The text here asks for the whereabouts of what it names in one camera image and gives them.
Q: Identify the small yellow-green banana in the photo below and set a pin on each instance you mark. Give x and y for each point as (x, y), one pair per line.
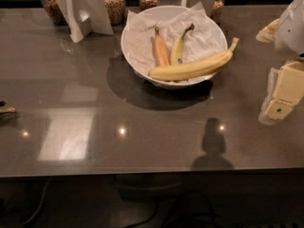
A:
(177, 48)

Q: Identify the orange ripe banana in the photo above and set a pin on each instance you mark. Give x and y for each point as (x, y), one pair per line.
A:
(160, 49)

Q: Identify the glass jar of grains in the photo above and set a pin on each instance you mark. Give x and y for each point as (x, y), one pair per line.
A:
(115, 10)

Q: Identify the white bowl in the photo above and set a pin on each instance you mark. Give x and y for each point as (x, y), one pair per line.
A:
(142, 76)

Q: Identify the banana at left edge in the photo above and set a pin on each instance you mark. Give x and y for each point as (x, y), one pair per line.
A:
(6, 110)

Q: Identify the glass jar far right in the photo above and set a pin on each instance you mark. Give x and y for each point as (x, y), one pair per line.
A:
(217, 10)

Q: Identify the glass jar far left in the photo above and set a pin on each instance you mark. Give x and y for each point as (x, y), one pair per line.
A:
(54, 13)

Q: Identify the white paper stand left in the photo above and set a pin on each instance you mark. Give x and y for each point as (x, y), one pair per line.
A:
(84, 17)

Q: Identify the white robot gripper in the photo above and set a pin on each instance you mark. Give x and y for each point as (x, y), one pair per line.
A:
(292, 28)

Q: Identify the large yellow banana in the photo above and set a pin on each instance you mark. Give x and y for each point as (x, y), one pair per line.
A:
(194, 69)

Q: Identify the white paper towel liner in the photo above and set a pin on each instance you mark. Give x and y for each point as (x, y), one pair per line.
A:
(202, 35)

